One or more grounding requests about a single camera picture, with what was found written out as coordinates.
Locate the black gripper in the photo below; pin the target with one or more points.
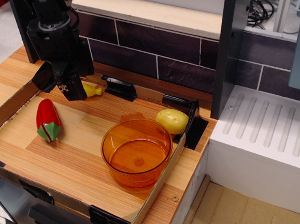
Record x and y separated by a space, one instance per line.
57 44

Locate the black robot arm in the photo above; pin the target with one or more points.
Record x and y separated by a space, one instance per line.
50 11

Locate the orange transparent plastic pot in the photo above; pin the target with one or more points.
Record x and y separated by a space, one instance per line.
136 150

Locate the red toy chili pepper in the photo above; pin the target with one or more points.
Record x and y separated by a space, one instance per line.
48 122

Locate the yellow toy potato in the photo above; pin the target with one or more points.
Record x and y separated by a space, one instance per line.
173 120

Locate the brass screw in table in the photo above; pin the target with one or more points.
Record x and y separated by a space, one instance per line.
175 198

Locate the dark grey vertical panel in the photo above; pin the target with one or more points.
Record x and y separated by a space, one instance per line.
234 21

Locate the white toy sink drainboard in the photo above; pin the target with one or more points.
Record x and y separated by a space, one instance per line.
255 147

